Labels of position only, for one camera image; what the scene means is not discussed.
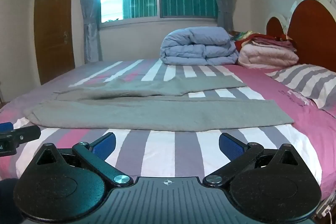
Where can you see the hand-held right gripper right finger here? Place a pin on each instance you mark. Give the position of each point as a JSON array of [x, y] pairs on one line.
[[231, 146]]

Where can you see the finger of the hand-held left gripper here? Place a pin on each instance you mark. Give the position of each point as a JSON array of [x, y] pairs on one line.
[[25, 133], [6, 125]]

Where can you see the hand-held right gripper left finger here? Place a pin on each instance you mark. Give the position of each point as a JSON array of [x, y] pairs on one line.
[[104, 146]]

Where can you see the grey pants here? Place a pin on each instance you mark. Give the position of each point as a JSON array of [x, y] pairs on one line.
[[157, 111]]

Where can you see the bed with striped sheet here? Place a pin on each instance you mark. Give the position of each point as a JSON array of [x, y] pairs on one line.
[[168, 150]]

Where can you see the folded pink blanket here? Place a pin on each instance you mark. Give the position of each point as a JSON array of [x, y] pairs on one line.
[[267, 57]]

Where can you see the striped pillow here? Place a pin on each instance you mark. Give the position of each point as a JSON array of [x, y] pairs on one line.
[[307, 82]]

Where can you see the folded blue duvet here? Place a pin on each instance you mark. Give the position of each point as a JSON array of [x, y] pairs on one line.
[[199, 48]]

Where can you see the brown wooden door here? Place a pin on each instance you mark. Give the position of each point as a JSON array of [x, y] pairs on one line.
[[53, 27]]

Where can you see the stack of folded red clothes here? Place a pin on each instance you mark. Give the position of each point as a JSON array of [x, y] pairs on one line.
[[265, 39]]

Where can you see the wooden headboard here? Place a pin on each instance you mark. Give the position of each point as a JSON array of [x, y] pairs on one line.
[[315, 32]]

